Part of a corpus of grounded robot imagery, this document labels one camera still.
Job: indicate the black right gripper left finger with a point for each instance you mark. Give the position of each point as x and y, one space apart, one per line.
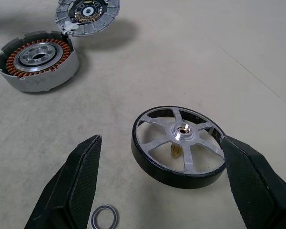
71 186

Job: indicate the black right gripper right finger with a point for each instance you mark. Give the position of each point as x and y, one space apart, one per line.
257 186

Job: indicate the black rotor silver spokes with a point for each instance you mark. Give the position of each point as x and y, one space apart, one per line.
157 167

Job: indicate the grey motor housing copper windings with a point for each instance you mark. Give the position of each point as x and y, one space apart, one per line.
38 83

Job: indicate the grey motor cover circuit board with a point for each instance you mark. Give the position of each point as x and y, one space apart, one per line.
105 21

